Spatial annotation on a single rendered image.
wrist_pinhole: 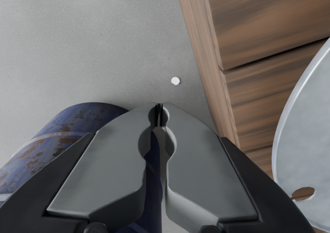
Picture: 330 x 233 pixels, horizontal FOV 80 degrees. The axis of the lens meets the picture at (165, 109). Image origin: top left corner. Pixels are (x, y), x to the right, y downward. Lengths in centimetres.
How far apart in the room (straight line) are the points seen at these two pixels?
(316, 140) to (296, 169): 3
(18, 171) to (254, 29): 40
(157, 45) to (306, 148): 41
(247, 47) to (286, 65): 4
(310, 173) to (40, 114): 65
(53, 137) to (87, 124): 7
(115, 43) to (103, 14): 7
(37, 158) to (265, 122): 38
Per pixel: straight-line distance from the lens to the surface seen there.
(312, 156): 21
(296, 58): 20
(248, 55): 18
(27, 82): 67
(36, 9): 59
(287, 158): 20
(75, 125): 51
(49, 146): 46
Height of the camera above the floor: 51
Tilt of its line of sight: 61 degrees down
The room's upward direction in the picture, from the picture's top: 180 degrees clockwise
